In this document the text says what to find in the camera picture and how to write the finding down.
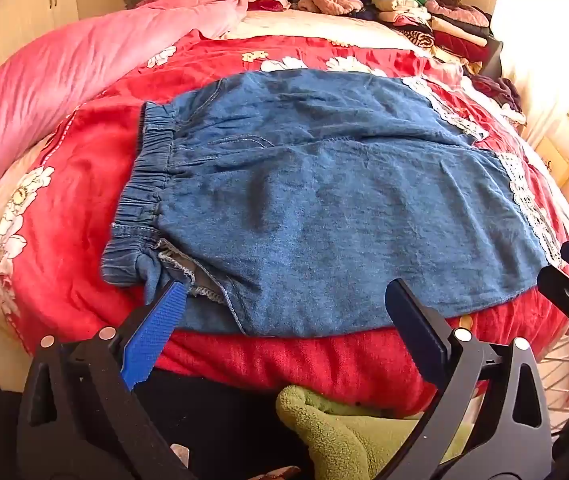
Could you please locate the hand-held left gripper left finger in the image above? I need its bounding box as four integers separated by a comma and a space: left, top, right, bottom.
17, 280, 200, 480

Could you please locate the white curtain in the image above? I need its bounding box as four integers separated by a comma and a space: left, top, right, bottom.
489, 0, 569, 131

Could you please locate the green fleece garment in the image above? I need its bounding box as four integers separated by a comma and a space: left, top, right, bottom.
275, 384, 475, 480

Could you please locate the pile of folded clothes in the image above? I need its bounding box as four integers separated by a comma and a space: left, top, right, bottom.
364, 0, 502, 68

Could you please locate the blue denim pants lace trim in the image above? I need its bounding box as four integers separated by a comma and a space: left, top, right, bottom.
100, 69, 565, 338

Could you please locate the red floral blanket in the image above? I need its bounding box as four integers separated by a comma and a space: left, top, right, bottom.
0, 30, 569, 418

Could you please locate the pink quilt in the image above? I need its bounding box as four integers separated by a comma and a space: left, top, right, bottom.
0, 0, 251, 206

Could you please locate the white wire rack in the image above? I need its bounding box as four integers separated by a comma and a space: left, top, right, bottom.
537, 345, 569, 433

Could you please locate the dark purple garment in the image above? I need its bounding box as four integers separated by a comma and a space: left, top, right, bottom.
469, 75, 522, 113

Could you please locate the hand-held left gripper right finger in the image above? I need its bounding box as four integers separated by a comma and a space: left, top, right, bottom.
385, 279, 554, 480

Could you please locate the yellow box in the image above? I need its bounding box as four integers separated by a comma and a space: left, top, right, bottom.
534, 137, 569, 188

